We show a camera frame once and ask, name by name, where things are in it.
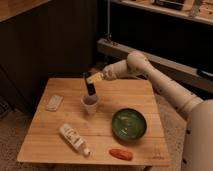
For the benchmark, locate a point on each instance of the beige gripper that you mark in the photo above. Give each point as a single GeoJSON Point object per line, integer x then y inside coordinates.
{"type": "Point", "coordinates": [90, 79]}

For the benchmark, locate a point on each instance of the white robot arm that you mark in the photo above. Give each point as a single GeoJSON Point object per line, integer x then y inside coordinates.
{"type": "Point", "coordinates": [197, 152]}

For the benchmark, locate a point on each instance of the green ceramic bowl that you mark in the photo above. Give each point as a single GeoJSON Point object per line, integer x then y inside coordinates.
{"type": "Point", "coordinates": [128, 124]}

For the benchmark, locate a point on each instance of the white plastic bottle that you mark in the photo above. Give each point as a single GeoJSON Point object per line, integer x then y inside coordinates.
{"type": "Point", "coordinates": [74, 139]}

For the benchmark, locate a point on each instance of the wooden table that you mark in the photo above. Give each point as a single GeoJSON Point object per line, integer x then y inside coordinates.
{"type": "Point", "coordinates": [43, 144]}

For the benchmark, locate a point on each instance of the red orange oblong object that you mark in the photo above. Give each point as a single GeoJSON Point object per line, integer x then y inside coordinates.
{"type": "Point", "coordinates": [121, 154]}

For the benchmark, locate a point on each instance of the vertical metal pole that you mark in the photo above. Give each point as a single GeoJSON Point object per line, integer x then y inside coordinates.
{"type": "Point", "coordinates": [108, 21]}

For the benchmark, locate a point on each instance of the grey metal beam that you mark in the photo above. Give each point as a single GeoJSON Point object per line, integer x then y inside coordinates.
{"type": "Point", "coordinates": [177, 71]}

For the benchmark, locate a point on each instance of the wooden shelf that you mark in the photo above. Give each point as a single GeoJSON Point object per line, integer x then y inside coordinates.
{"type": "Point", "coordinates": [195, 10]}

